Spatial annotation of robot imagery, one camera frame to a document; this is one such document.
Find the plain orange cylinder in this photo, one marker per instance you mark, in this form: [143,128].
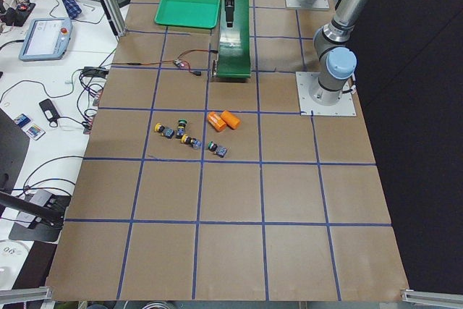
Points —
[230,119]

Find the near blue teach pendant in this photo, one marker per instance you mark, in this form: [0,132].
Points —
[46,39]

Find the small motor controller board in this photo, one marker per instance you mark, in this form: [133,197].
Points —
[181,63]

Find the green push button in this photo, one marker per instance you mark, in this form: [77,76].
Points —
[217,149]
[181,126]

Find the yellow push button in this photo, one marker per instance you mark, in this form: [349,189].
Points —
[164,130]
[191,141]

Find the green conveyor belt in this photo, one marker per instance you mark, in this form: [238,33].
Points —
[233,60]

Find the orange cylinder with label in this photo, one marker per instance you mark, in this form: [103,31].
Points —
[216,121]

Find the green plastic tray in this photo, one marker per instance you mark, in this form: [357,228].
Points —
[201,14]

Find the blue plaid cloth pouch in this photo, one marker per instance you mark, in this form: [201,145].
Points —
[72,8]

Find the black power adapter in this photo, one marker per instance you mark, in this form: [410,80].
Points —
[49,110]

